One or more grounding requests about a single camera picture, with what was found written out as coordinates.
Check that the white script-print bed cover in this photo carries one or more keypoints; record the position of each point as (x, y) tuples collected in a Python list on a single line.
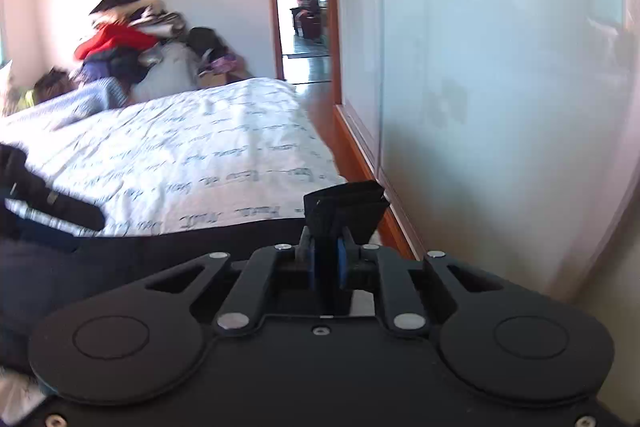
[(195, 160)]

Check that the blue striped blanket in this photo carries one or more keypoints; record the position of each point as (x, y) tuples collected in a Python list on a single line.
[(89, 100)]

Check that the pile of clothes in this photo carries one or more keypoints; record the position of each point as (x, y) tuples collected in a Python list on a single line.
[(123, 32)]

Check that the black bag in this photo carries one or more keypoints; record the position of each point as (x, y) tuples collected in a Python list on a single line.
[(206, 44)]

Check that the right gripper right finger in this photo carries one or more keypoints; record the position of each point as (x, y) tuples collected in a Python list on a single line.
[(348, 255)]

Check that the black pants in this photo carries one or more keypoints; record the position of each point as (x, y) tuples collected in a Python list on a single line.
[(44, 269)]

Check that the grey bag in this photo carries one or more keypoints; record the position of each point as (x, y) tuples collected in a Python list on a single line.
[(175, 71)]

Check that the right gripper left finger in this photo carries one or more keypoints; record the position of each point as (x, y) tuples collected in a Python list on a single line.
[(308, 256)]

